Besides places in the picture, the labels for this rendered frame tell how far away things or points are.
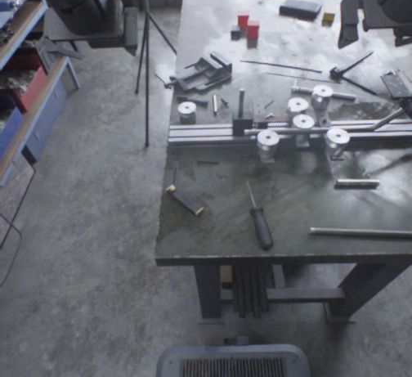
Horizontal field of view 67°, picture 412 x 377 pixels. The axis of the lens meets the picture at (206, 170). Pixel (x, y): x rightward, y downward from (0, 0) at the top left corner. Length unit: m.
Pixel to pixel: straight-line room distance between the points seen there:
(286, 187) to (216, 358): 0.70
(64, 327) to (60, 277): 0.24
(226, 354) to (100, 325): 0.63
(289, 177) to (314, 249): 0.19
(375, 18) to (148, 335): 1.39
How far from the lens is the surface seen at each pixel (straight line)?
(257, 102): 0.91
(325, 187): 0.79
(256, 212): 0.69
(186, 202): 0.71
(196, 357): 1.24
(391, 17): 0.54
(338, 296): 1.42
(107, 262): 1.71
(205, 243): 0.68
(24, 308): 1.79
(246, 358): 1.24
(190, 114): 0.89
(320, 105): 0.91
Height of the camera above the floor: 1.48
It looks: 50 degrees down
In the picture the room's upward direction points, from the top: 3 degrees counter-clockwise
